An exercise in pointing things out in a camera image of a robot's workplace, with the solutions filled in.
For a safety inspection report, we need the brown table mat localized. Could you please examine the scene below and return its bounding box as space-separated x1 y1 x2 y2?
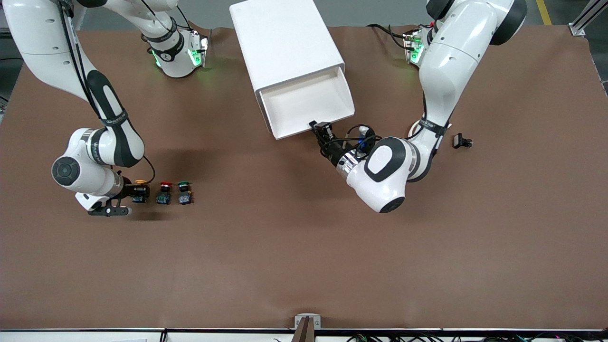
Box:
0 25 608 331

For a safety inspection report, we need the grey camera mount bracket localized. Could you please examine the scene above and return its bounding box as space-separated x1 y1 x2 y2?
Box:
291 313 322 342

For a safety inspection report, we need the green push button switch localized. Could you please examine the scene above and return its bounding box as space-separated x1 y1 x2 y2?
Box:
178 180 194 206

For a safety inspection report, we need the black arm base cable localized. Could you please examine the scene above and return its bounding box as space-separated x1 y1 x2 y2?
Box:
367 23 415 51

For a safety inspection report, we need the aluminium frame profile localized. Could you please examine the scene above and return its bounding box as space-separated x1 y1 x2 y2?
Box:
569 0 608 37

